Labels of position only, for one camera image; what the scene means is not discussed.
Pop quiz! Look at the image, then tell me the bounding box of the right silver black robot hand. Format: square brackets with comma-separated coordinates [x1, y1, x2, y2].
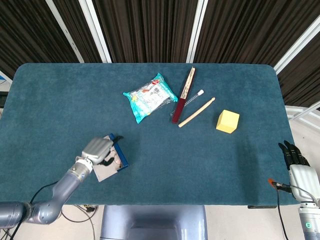
[278, 140, 320, 201]

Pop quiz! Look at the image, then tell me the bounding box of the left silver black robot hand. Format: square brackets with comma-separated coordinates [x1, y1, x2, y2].
[81, 134, 125, 166]

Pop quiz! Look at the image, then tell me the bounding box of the blue printed glasses case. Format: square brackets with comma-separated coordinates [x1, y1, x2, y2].
[92, 133, 130, 183]

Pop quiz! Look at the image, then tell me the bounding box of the teal clear plastic packet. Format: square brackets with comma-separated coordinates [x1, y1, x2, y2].
[122, 72, 179, 125]

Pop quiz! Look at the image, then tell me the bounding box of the teal velvet tablecloth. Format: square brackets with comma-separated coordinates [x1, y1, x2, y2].
[0, 62, 297, 206]

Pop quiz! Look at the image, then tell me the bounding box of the blue-grey robot torso base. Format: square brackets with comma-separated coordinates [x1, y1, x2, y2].
[99, 204, 208, 240]

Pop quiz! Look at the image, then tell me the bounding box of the dark red folded fan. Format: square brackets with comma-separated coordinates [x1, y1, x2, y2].
[171, 66, 197, 124]

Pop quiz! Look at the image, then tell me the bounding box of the yellow cube block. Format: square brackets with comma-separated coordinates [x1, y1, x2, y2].
[215, 109, 240, 134]

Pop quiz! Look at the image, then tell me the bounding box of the light wooden drumstick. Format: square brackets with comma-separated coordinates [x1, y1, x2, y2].
[178, 97, 216, 128]

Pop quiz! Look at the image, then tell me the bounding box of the white blue board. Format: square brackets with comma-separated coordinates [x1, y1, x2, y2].
[0, 71, 13, 87]

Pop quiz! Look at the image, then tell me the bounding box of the glass tube with white cap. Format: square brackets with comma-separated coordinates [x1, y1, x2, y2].
[169, 89, 205, 116]

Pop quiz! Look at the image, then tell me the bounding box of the dark brown pleated curtain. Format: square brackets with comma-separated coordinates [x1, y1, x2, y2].
[0, 0, 320, 107]

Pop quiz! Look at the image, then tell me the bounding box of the grey hand cable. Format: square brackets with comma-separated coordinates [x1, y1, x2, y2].
[289, 184, 320, 203]

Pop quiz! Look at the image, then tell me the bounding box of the black cable with orange tip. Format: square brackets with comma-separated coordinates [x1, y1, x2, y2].
[266, 177, 293, 240]

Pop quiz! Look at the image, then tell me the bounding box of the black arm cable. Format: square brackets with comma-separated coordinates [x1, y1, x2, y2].
[11, 181, 61, 240]

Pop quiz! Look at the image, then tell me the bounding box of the white metal rail frame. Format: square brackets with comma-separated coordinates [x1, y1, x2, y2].
[284, 101, 320, 126]

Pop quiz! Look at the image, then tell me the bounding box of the black floor cable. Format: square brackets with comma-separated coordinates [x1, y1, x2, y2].
[60, 204, 99, 224]

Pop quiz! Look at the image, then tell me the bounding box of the wide white frame post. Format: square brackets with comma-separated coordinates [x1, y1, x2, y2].
[78, 0, 112, 64]

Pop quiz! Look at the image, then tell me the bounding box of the thin white frame post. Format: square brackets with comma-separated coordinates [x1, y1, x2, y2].
[45, 0, 85, 63]

